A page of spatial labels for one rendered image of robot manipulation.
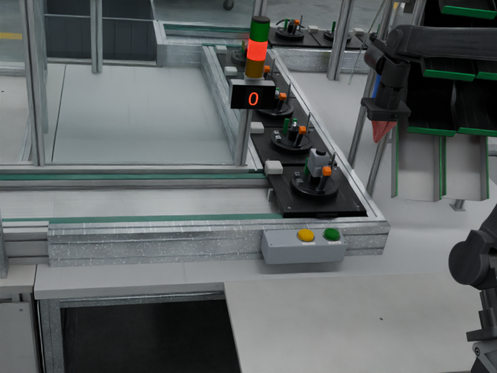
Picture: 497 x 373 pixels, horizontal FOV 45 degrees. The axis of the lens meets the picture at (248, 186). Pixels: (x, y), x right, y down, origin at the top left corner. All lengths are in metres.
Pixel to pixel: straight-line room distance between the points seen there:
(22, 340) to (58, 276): 0.21
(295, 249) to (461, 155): 0.62
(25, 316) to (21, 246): 0.18
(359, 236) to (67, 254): 0.76
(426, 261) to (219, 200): 0.61
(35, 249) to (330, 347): 0.74
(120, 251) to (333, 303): 0.54
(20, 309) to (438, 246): 1.15
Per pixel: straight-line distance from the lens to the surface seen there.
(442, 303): 1.63
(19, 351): 1.68
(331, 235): 1.54
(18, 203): 1.69
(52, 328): 1.61
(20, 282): 1.52
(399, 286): 1.63
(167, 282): 1.50
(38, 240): 1.53
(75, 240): 1.50
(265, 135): 1.97
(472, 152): 1.88
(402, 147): 1.77
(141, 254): 1.53
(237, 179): 1.76
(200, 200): 1.69
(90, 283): 1.50
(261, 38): 1.58
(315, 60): 2.86
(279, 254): 1.51
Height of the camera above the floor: 1.86
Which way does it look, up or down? 32 degrees down
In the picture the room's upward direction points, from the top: 8 degrees clockwise
